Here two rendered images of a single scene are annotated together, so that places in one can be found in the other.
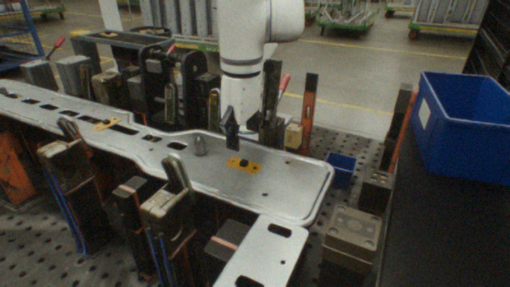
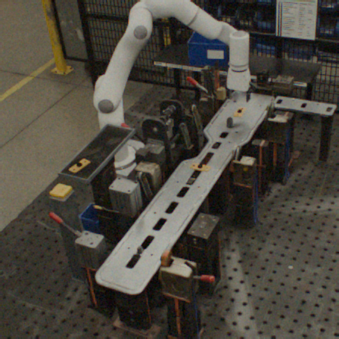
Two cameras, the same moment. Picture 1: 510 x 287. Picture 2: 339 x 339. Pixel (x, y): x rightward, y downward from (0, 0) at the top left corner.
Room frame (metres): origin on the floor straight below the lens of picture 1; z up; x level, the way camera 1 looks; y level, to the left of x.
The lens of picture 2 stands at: (0.81, 2.37, 2.44)
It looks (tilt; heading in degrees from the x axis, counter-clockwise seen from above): 36 degrees down; 273
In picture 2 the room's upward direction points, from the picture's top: 6 degrees counter-clockwise
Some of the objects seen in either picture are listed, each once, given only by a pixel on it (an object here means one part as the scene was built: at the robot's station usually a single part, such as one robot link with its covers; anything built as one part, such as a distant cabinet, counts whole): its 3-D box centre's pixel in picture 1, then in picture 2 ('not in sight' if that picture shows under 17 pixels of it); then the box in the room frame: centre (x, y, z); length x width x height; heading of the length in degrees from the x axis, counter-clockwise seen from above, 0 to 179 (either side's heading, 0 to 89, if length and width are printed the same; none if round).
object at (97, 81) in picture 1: (118, 124); (152, 202); (1.00, 0.51, 0.89); 0.13 x 0.11 x 0.38; 153
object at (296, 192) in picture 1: (100, 124); (200, 171); (0.79, 0.46, 1.00); 1.38 x 0.22 x 0.02; 63
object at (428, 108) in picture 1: (461, 119); (219, 48); (0.63, -0.49, 1.10); 0.30 x 0.17 x 0.13; 163
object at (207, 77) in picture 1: (212, 135); not in sight; (0.88, 0.14, 0.91); 0.07 x 0.05 x 0.42; 153
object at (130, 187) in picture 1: (143, 231); (260, 169); (0.51, 0.27, 0.84); 0.11 x 0.08 x 0.29; 153
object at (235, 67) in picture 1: (242, 61); (238, 64); (0.58, 0.02, 1.25); 0.09 x 0.08 x 0.03; 153
